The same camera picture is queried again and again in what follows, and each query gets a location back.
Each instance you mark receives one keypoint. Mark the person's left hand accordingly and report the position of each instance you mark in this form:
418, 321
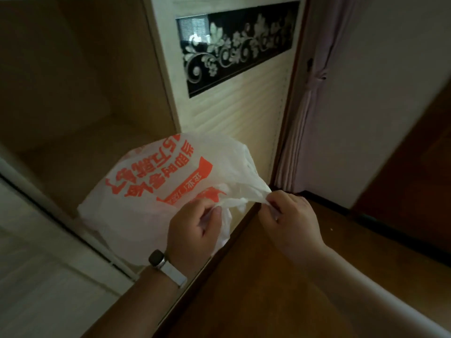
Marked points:
188, 235

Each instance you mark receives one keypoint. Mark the person's right hand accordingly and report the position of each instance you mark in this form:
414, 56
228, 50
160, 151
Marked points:
294, 225

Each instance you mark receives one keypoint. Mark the person's left fingers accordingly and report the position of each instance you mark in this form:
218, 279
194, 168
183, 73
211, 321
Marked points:
208, 212

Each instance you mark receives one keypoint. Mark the person's right thumb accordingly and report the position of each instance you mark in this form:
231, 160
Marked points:
269, 212

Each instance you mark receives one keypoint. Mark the white plastic bag orange print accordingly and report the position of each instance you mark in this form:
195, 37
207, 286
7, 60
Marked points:
169, 193

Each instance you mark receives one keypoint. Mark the person's left forearm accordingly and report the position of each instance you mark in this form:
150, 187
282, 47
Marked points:
141, 302

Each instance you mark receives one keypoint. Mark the person's right forearm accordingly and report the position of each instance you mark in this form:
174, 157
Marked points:
366, 292

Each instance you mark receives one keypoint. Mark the white band wristwatch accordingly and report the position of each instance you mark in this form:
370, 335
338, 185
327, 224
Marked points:
165, 265

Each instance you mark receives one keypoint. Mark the pink curtain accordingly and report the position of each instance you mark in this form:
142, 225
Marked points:
306, 102

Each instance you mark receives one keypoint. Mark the cream sliding wardrobe door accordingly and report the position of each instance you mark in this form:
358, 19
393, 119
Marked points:
229, 84

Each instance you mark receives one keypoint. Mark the curtain tieback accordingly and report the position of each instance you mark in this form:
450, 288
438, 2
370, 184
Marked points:
317, 74

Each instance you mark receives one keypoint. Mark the white sliding wardrobe door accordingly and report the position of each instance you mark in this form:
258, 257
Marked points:
53, 249

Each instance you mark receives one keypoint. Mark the black floral glass panel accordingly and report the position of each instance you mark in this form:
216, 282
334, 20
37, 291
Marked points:
236, 45

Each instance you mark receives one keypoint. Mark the beige wooden wardrobe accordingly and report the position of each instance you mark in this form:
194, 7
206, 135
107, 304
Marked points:
81, 98

